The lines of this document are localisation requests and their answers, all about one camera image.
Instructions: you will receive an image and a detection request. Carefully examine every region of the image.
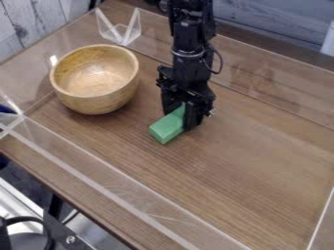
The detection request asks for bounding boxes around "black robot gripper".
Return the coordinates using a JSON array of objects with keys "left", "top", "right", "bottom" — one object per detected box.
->
[{"left": 156, "top": 48, "right": 223, "bottom": 131}]

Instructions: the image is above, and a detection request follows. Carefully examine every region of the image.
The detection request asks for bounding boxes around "green rectangular block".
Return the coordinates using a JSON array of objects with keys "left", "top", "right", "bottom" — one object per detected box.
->
[{"left": 148, "top": 106, "right": 186, "bottom": 145}]

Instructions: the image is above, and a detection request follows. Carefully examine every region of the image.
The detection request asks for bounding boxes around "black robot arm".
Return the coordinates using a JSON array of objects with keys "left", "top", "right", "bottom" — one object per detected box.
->
[{"left": 156, "top": 0, "right": 223, "bottom": 131}]

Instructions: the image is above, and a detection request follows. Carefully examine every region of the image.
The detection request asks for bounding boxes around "light wooden bowl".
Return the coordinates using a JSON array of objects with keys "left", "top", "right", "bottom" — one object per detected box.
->
[{"left": 49, "top": 44, "right": 139, "bottom": 115}]

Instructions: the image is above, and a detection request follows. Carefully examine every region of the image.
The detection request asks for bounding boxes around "white object at right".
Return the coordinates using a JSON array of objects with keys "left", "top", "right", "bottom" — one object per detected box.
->
[{"left": 320, "top": 20, "right": 334, "bottom": 57}]

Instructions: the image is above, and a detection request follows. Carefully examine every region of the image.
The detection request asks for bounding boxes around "blue object at left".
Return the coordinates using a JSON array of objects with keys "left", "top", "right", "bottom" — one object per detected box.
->
[{"left": 0, "top": 104, "right": 17, "bottom": 114}]

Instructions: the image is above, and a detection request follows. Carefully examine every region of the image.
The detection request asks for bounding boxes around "black metal table leg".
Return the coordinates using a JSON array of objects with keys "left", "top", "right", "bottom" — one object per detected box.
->
[{"left": 48, "top": 194, "right": 64, "bottom": 220}]

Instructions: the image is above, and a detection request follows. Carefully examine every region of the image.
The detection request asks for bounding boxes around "clear acrylic tray wall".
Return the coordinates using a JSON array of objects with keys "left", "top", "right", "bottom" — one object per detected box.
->
[{"left": 0, "top": 2, "right": 334, "bottom": 250}]

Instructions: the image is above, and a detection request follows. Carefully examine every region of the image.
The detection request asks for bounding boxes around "black metal bracket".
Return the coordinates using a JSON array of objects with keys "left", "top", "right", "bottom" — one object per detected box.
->
[{"left": 43, "top": 213, "right": 96, "bottom": 250}]

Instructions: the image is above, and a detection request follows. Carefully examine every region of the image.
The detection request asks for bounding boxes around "black cable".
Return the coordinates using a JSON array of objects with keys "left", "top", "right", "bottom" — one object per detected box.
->
[{"left": 0, "top": 215, "right": 56, "bottom": 250}]

